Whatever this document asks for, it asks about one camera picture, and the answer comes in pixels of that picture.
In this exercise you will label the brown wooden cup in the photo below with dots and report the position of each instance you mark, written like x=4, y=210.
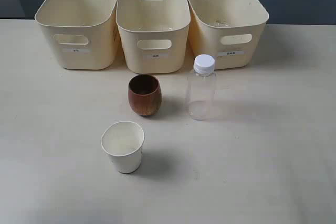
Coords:
x=144, y=94

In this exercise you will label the clear plastic bottle white cap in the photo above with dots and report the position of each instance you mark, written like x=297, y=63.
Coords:
x=201, y=85

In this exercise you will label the white paper cup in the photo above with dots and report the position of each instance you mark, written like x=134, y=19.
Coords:
x=123, y=143

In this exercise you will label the middle cream plastic bin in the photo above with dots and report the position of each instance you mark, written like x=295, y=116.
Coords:
x=153, y=34

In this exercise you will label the cream plastic bin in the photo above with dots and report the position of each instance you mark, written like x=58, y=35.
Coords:
x=228, y=30
x=82, y=34
x=153, y=34

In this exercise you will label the right cream plastic bin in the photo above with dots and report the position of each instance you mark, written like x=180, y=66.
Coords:
x=228, y=30

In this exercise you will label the left cream plastic bin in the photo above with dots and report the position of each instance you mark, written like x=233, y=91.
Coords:
x=82, y=34

